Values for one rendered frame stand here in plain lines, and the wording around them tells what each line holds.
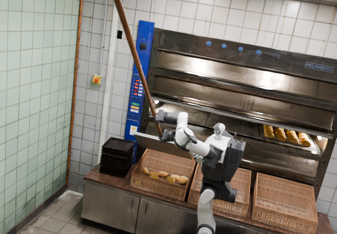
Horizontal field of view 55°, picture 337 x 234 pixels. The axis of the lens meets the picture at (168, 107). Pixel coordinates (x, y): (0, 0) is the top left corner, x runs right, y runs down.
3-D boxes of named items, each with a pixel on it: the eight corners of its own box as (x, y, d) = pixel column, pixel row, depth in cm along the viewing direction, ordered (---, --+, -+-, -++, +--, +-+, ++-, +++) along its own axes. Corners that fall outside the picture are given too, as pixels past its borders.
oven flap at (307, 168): (145, 137, 360) (149, 120, 361) (314, 179, 325) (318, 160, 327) (144, 137, 355) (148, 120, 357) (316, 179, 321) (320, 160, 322)
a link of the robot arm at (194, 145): (176, 150, 213) (200, 161, 224) (188, 137, 208) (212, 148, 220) (171, 139, 222) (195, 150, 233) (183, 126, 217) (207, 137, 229)
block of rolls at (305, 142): (262, 121, 400) (263, 117, 399) (303, 130, 391) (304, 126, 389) (264, 137, 343) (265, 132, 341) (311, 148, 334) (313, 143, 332)
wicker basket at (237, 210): (194, 180, 356) (198, 157, 348) (245, 193, 346) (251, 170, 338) (186, 203, 310) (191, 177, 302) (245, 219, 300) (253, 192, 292)
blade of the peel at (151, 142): (191, 148, 289) (191, 145, 290) (133, 134, 300) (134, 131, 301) (192, 160, 321) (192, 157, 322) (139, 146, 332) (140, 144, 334)
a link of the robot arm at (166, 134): (165, 145, 287) (175, 145, 279) (158, 140, 281) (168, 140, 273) (169, 132, 292) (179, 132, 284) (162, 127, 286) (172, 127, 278)
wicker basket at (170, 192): (144, 167, 367) (148, 144, 360) (193, 180, 356) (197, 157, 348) (129, 187, 321) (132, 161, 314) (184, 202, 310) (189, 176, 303)
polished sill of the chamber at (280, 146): (149, 117, 360) (149, 113, 359) (320, 156, 325) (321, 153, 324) (147, 118, 354) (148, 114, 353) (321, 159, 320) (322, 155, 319)
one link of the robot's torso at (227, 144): (238, 174, 268) (247, 134, 259) (233, 193, 237) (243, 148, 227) (203, 164, 276) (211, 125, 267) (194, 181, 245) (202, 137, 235)
